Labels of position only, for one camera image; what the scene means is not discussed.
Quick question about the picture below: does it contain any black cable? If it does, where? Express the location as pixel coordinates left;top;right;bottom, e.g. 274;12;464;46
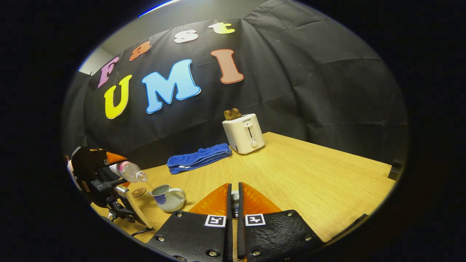
130;227;155;237

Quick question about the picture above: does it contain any clear plastic water bottle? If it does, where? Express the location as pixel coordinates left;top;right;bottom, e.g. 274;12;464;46
109;161;149;183

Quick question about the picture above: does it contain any white toaster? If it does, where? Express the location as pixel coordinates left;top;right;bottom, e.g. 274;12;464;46
222;114;265;155

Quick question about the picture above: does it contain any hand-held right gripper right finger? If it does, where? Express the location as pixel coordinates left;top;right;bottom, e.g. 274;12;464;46
237;182;324;262

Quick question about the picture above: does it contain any dark block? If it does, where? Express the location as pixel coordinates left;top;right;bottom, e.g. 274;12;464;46
388;159;405;181

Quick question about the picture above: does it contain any folded blue towel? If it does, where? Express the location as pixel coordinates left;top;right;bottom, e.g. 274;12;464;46
167;143;232;175

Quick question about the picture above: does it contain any black backdrop cloth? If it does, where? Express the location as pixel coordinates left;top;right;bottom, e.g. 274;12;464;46
62;0;410;171

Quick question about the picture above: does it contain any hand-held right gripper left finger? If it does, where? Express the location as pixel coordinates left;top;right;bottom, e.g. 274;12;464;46
146;183;233;262

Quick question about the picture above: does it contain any white blue-patterned teacup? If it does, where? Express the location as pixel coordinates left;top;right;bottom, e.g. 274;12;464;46
147;184;186;213

